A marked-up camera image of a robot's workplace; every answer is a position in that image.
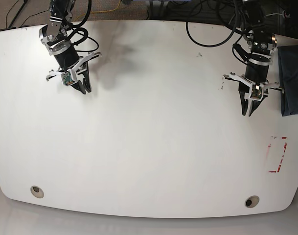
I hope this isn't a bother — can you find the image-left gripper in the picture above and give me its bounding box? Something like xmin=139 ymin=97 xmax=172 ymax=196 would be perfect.
xmin=46 ymin=50 xmax=102 ymax=94

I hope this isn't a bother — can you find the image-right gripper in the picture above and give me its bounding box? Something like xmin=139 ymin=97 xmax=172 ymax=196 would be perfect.
xmin=223 ymin=63 xmax=285 ymax=116

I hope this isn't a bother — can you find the dark blue t-shirt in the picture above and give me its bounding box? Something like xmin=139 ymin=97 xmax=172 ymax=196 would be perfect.
xmin=278 ymin=45 xmax=298 ymax=117

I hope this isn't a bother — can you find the red tape rectangle marking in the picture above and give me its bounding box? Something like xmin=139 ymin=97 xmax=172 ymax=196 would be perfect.
xmin=266 ymin=136 xmax=288 ymax=173

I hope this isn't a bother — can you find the black tripod stand leg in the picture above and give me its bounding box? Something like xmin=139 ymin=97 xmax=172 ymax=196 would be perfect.
xmin=5 ymin=0 xmax=29 ymax=29

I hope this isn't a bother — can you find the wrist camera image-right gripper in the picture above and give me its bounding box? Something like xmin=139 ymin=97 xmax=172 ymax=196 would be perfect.
xmin=248 ymin=83 xmax=264 ymax=101

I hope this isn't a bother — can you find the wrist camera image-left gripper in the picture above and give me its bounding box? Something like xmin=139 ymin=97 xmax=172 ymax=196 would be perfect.
xmin=61 ymin=71 xmax=78 ymax=86

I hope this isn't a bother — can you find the yellow cable on floor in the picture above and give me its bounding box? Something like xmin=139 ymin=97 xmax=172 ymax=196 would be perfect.
xmin=74 ymin=0 xmax=122 ymax=22

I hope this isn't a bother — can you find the black cable on floor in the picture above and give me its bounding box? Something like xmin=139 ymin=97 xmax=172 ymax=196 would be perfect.
xmin=5 ymin=0 xmax=51 ymax=27

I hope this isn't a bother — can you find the right table cable grommet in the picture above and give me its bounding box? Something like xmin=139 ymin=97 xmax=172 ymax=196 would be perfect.
xmin=245 ymin=195 xmax=259 ymax=208

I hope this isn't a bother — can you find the table cable grommet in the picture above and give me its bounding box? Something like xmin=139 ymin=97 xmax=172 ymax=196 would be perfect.
xmin=30 ymin=186 xmax=44 ymax=199
xmin=245 ymin=195 xmax=259 ymax=208

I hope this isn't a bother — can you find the left table cable grommet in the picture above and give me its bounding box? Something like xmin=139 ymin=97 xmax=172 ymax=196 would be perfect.
xmin=30 ymin=186 xmax=44 ymax=199

